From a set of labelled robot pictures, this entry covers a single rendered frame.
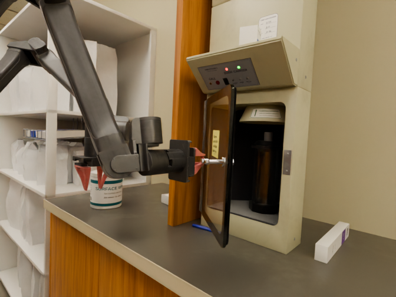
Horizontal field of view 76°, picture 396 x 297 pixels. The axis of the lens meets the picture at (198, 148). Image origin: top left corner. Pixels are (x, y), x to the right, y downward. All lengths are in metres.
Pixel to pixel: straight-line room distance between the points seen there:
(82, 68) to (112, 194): 0.66
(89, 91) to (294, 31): 0.56
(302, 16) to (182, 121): 0.47
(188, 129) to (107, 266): 0.53
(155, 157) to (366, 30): 0.94
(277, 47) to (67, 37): 0.47
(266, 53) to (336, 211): 0.73
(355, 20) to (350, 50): 0.11
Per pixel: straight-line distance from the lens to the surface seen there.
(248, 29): 0.79
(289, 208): 0.78
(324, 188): 1.18
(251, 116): 0.83
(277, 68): 0.73
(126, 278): 0.89
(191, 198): 0.98
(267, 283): 0.67
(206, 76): 0.85
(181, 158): 0.60
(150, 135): 0.55
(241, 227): 0.86
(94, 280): 1.08
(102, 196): 1.13
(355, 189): 1.16
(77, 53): 0.59
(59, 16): 0.62
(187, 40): 0.96
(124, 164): 0.53
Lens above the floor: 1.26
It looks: 3 degrees down
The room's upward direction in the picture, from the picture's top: 3 degrees clockwise
